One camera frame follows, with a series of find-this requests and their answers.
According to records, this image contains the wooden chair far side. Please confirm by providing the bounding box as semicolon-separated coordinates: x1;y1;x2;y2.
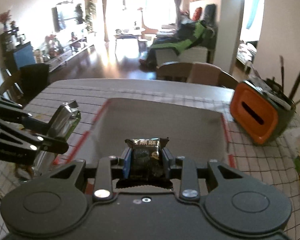
157;62;238;89

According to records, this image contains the blue cabinet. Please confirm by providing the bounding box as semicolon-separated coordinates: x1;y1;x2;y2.
4;42;36;73

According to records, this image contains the sofa with green jacket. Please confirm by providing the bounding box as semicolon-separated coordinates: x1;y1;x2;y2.
139;20;217;67

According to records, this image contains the wooden chair with black coat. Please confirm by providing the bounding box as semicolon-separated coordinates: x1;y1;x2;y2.
0;63;50;106

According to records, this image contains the white tv cabinet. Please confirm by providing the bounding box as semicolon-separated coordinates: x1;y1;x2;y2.
34;37;93;72

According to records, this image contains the silver black snack packet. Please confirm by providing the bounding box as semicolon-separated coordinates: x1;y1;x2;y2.
33;100;81;176

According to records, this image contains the black sesame snack packet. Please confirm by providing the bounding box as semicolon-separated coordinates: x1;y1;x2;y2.
116;138;173;190

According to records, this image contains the orange cardboard box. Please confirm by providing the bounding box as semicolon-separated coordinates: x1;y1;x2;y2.
52;97;237;196

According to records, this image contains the orange green tissue box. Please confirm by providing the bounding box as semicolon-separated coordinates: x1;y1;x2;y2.
230;80;295;145

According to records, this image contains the grid pattern tablecloth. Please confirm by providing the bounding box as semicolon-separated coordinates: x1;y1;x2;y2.
0;79;300;239

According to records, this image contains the wall television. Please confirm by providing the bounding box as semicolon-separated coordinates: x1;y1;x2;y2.
51;3;84;33

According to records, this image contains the coffee table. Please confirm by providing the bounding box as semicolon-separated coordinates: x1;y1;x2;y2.
114;28;148;50

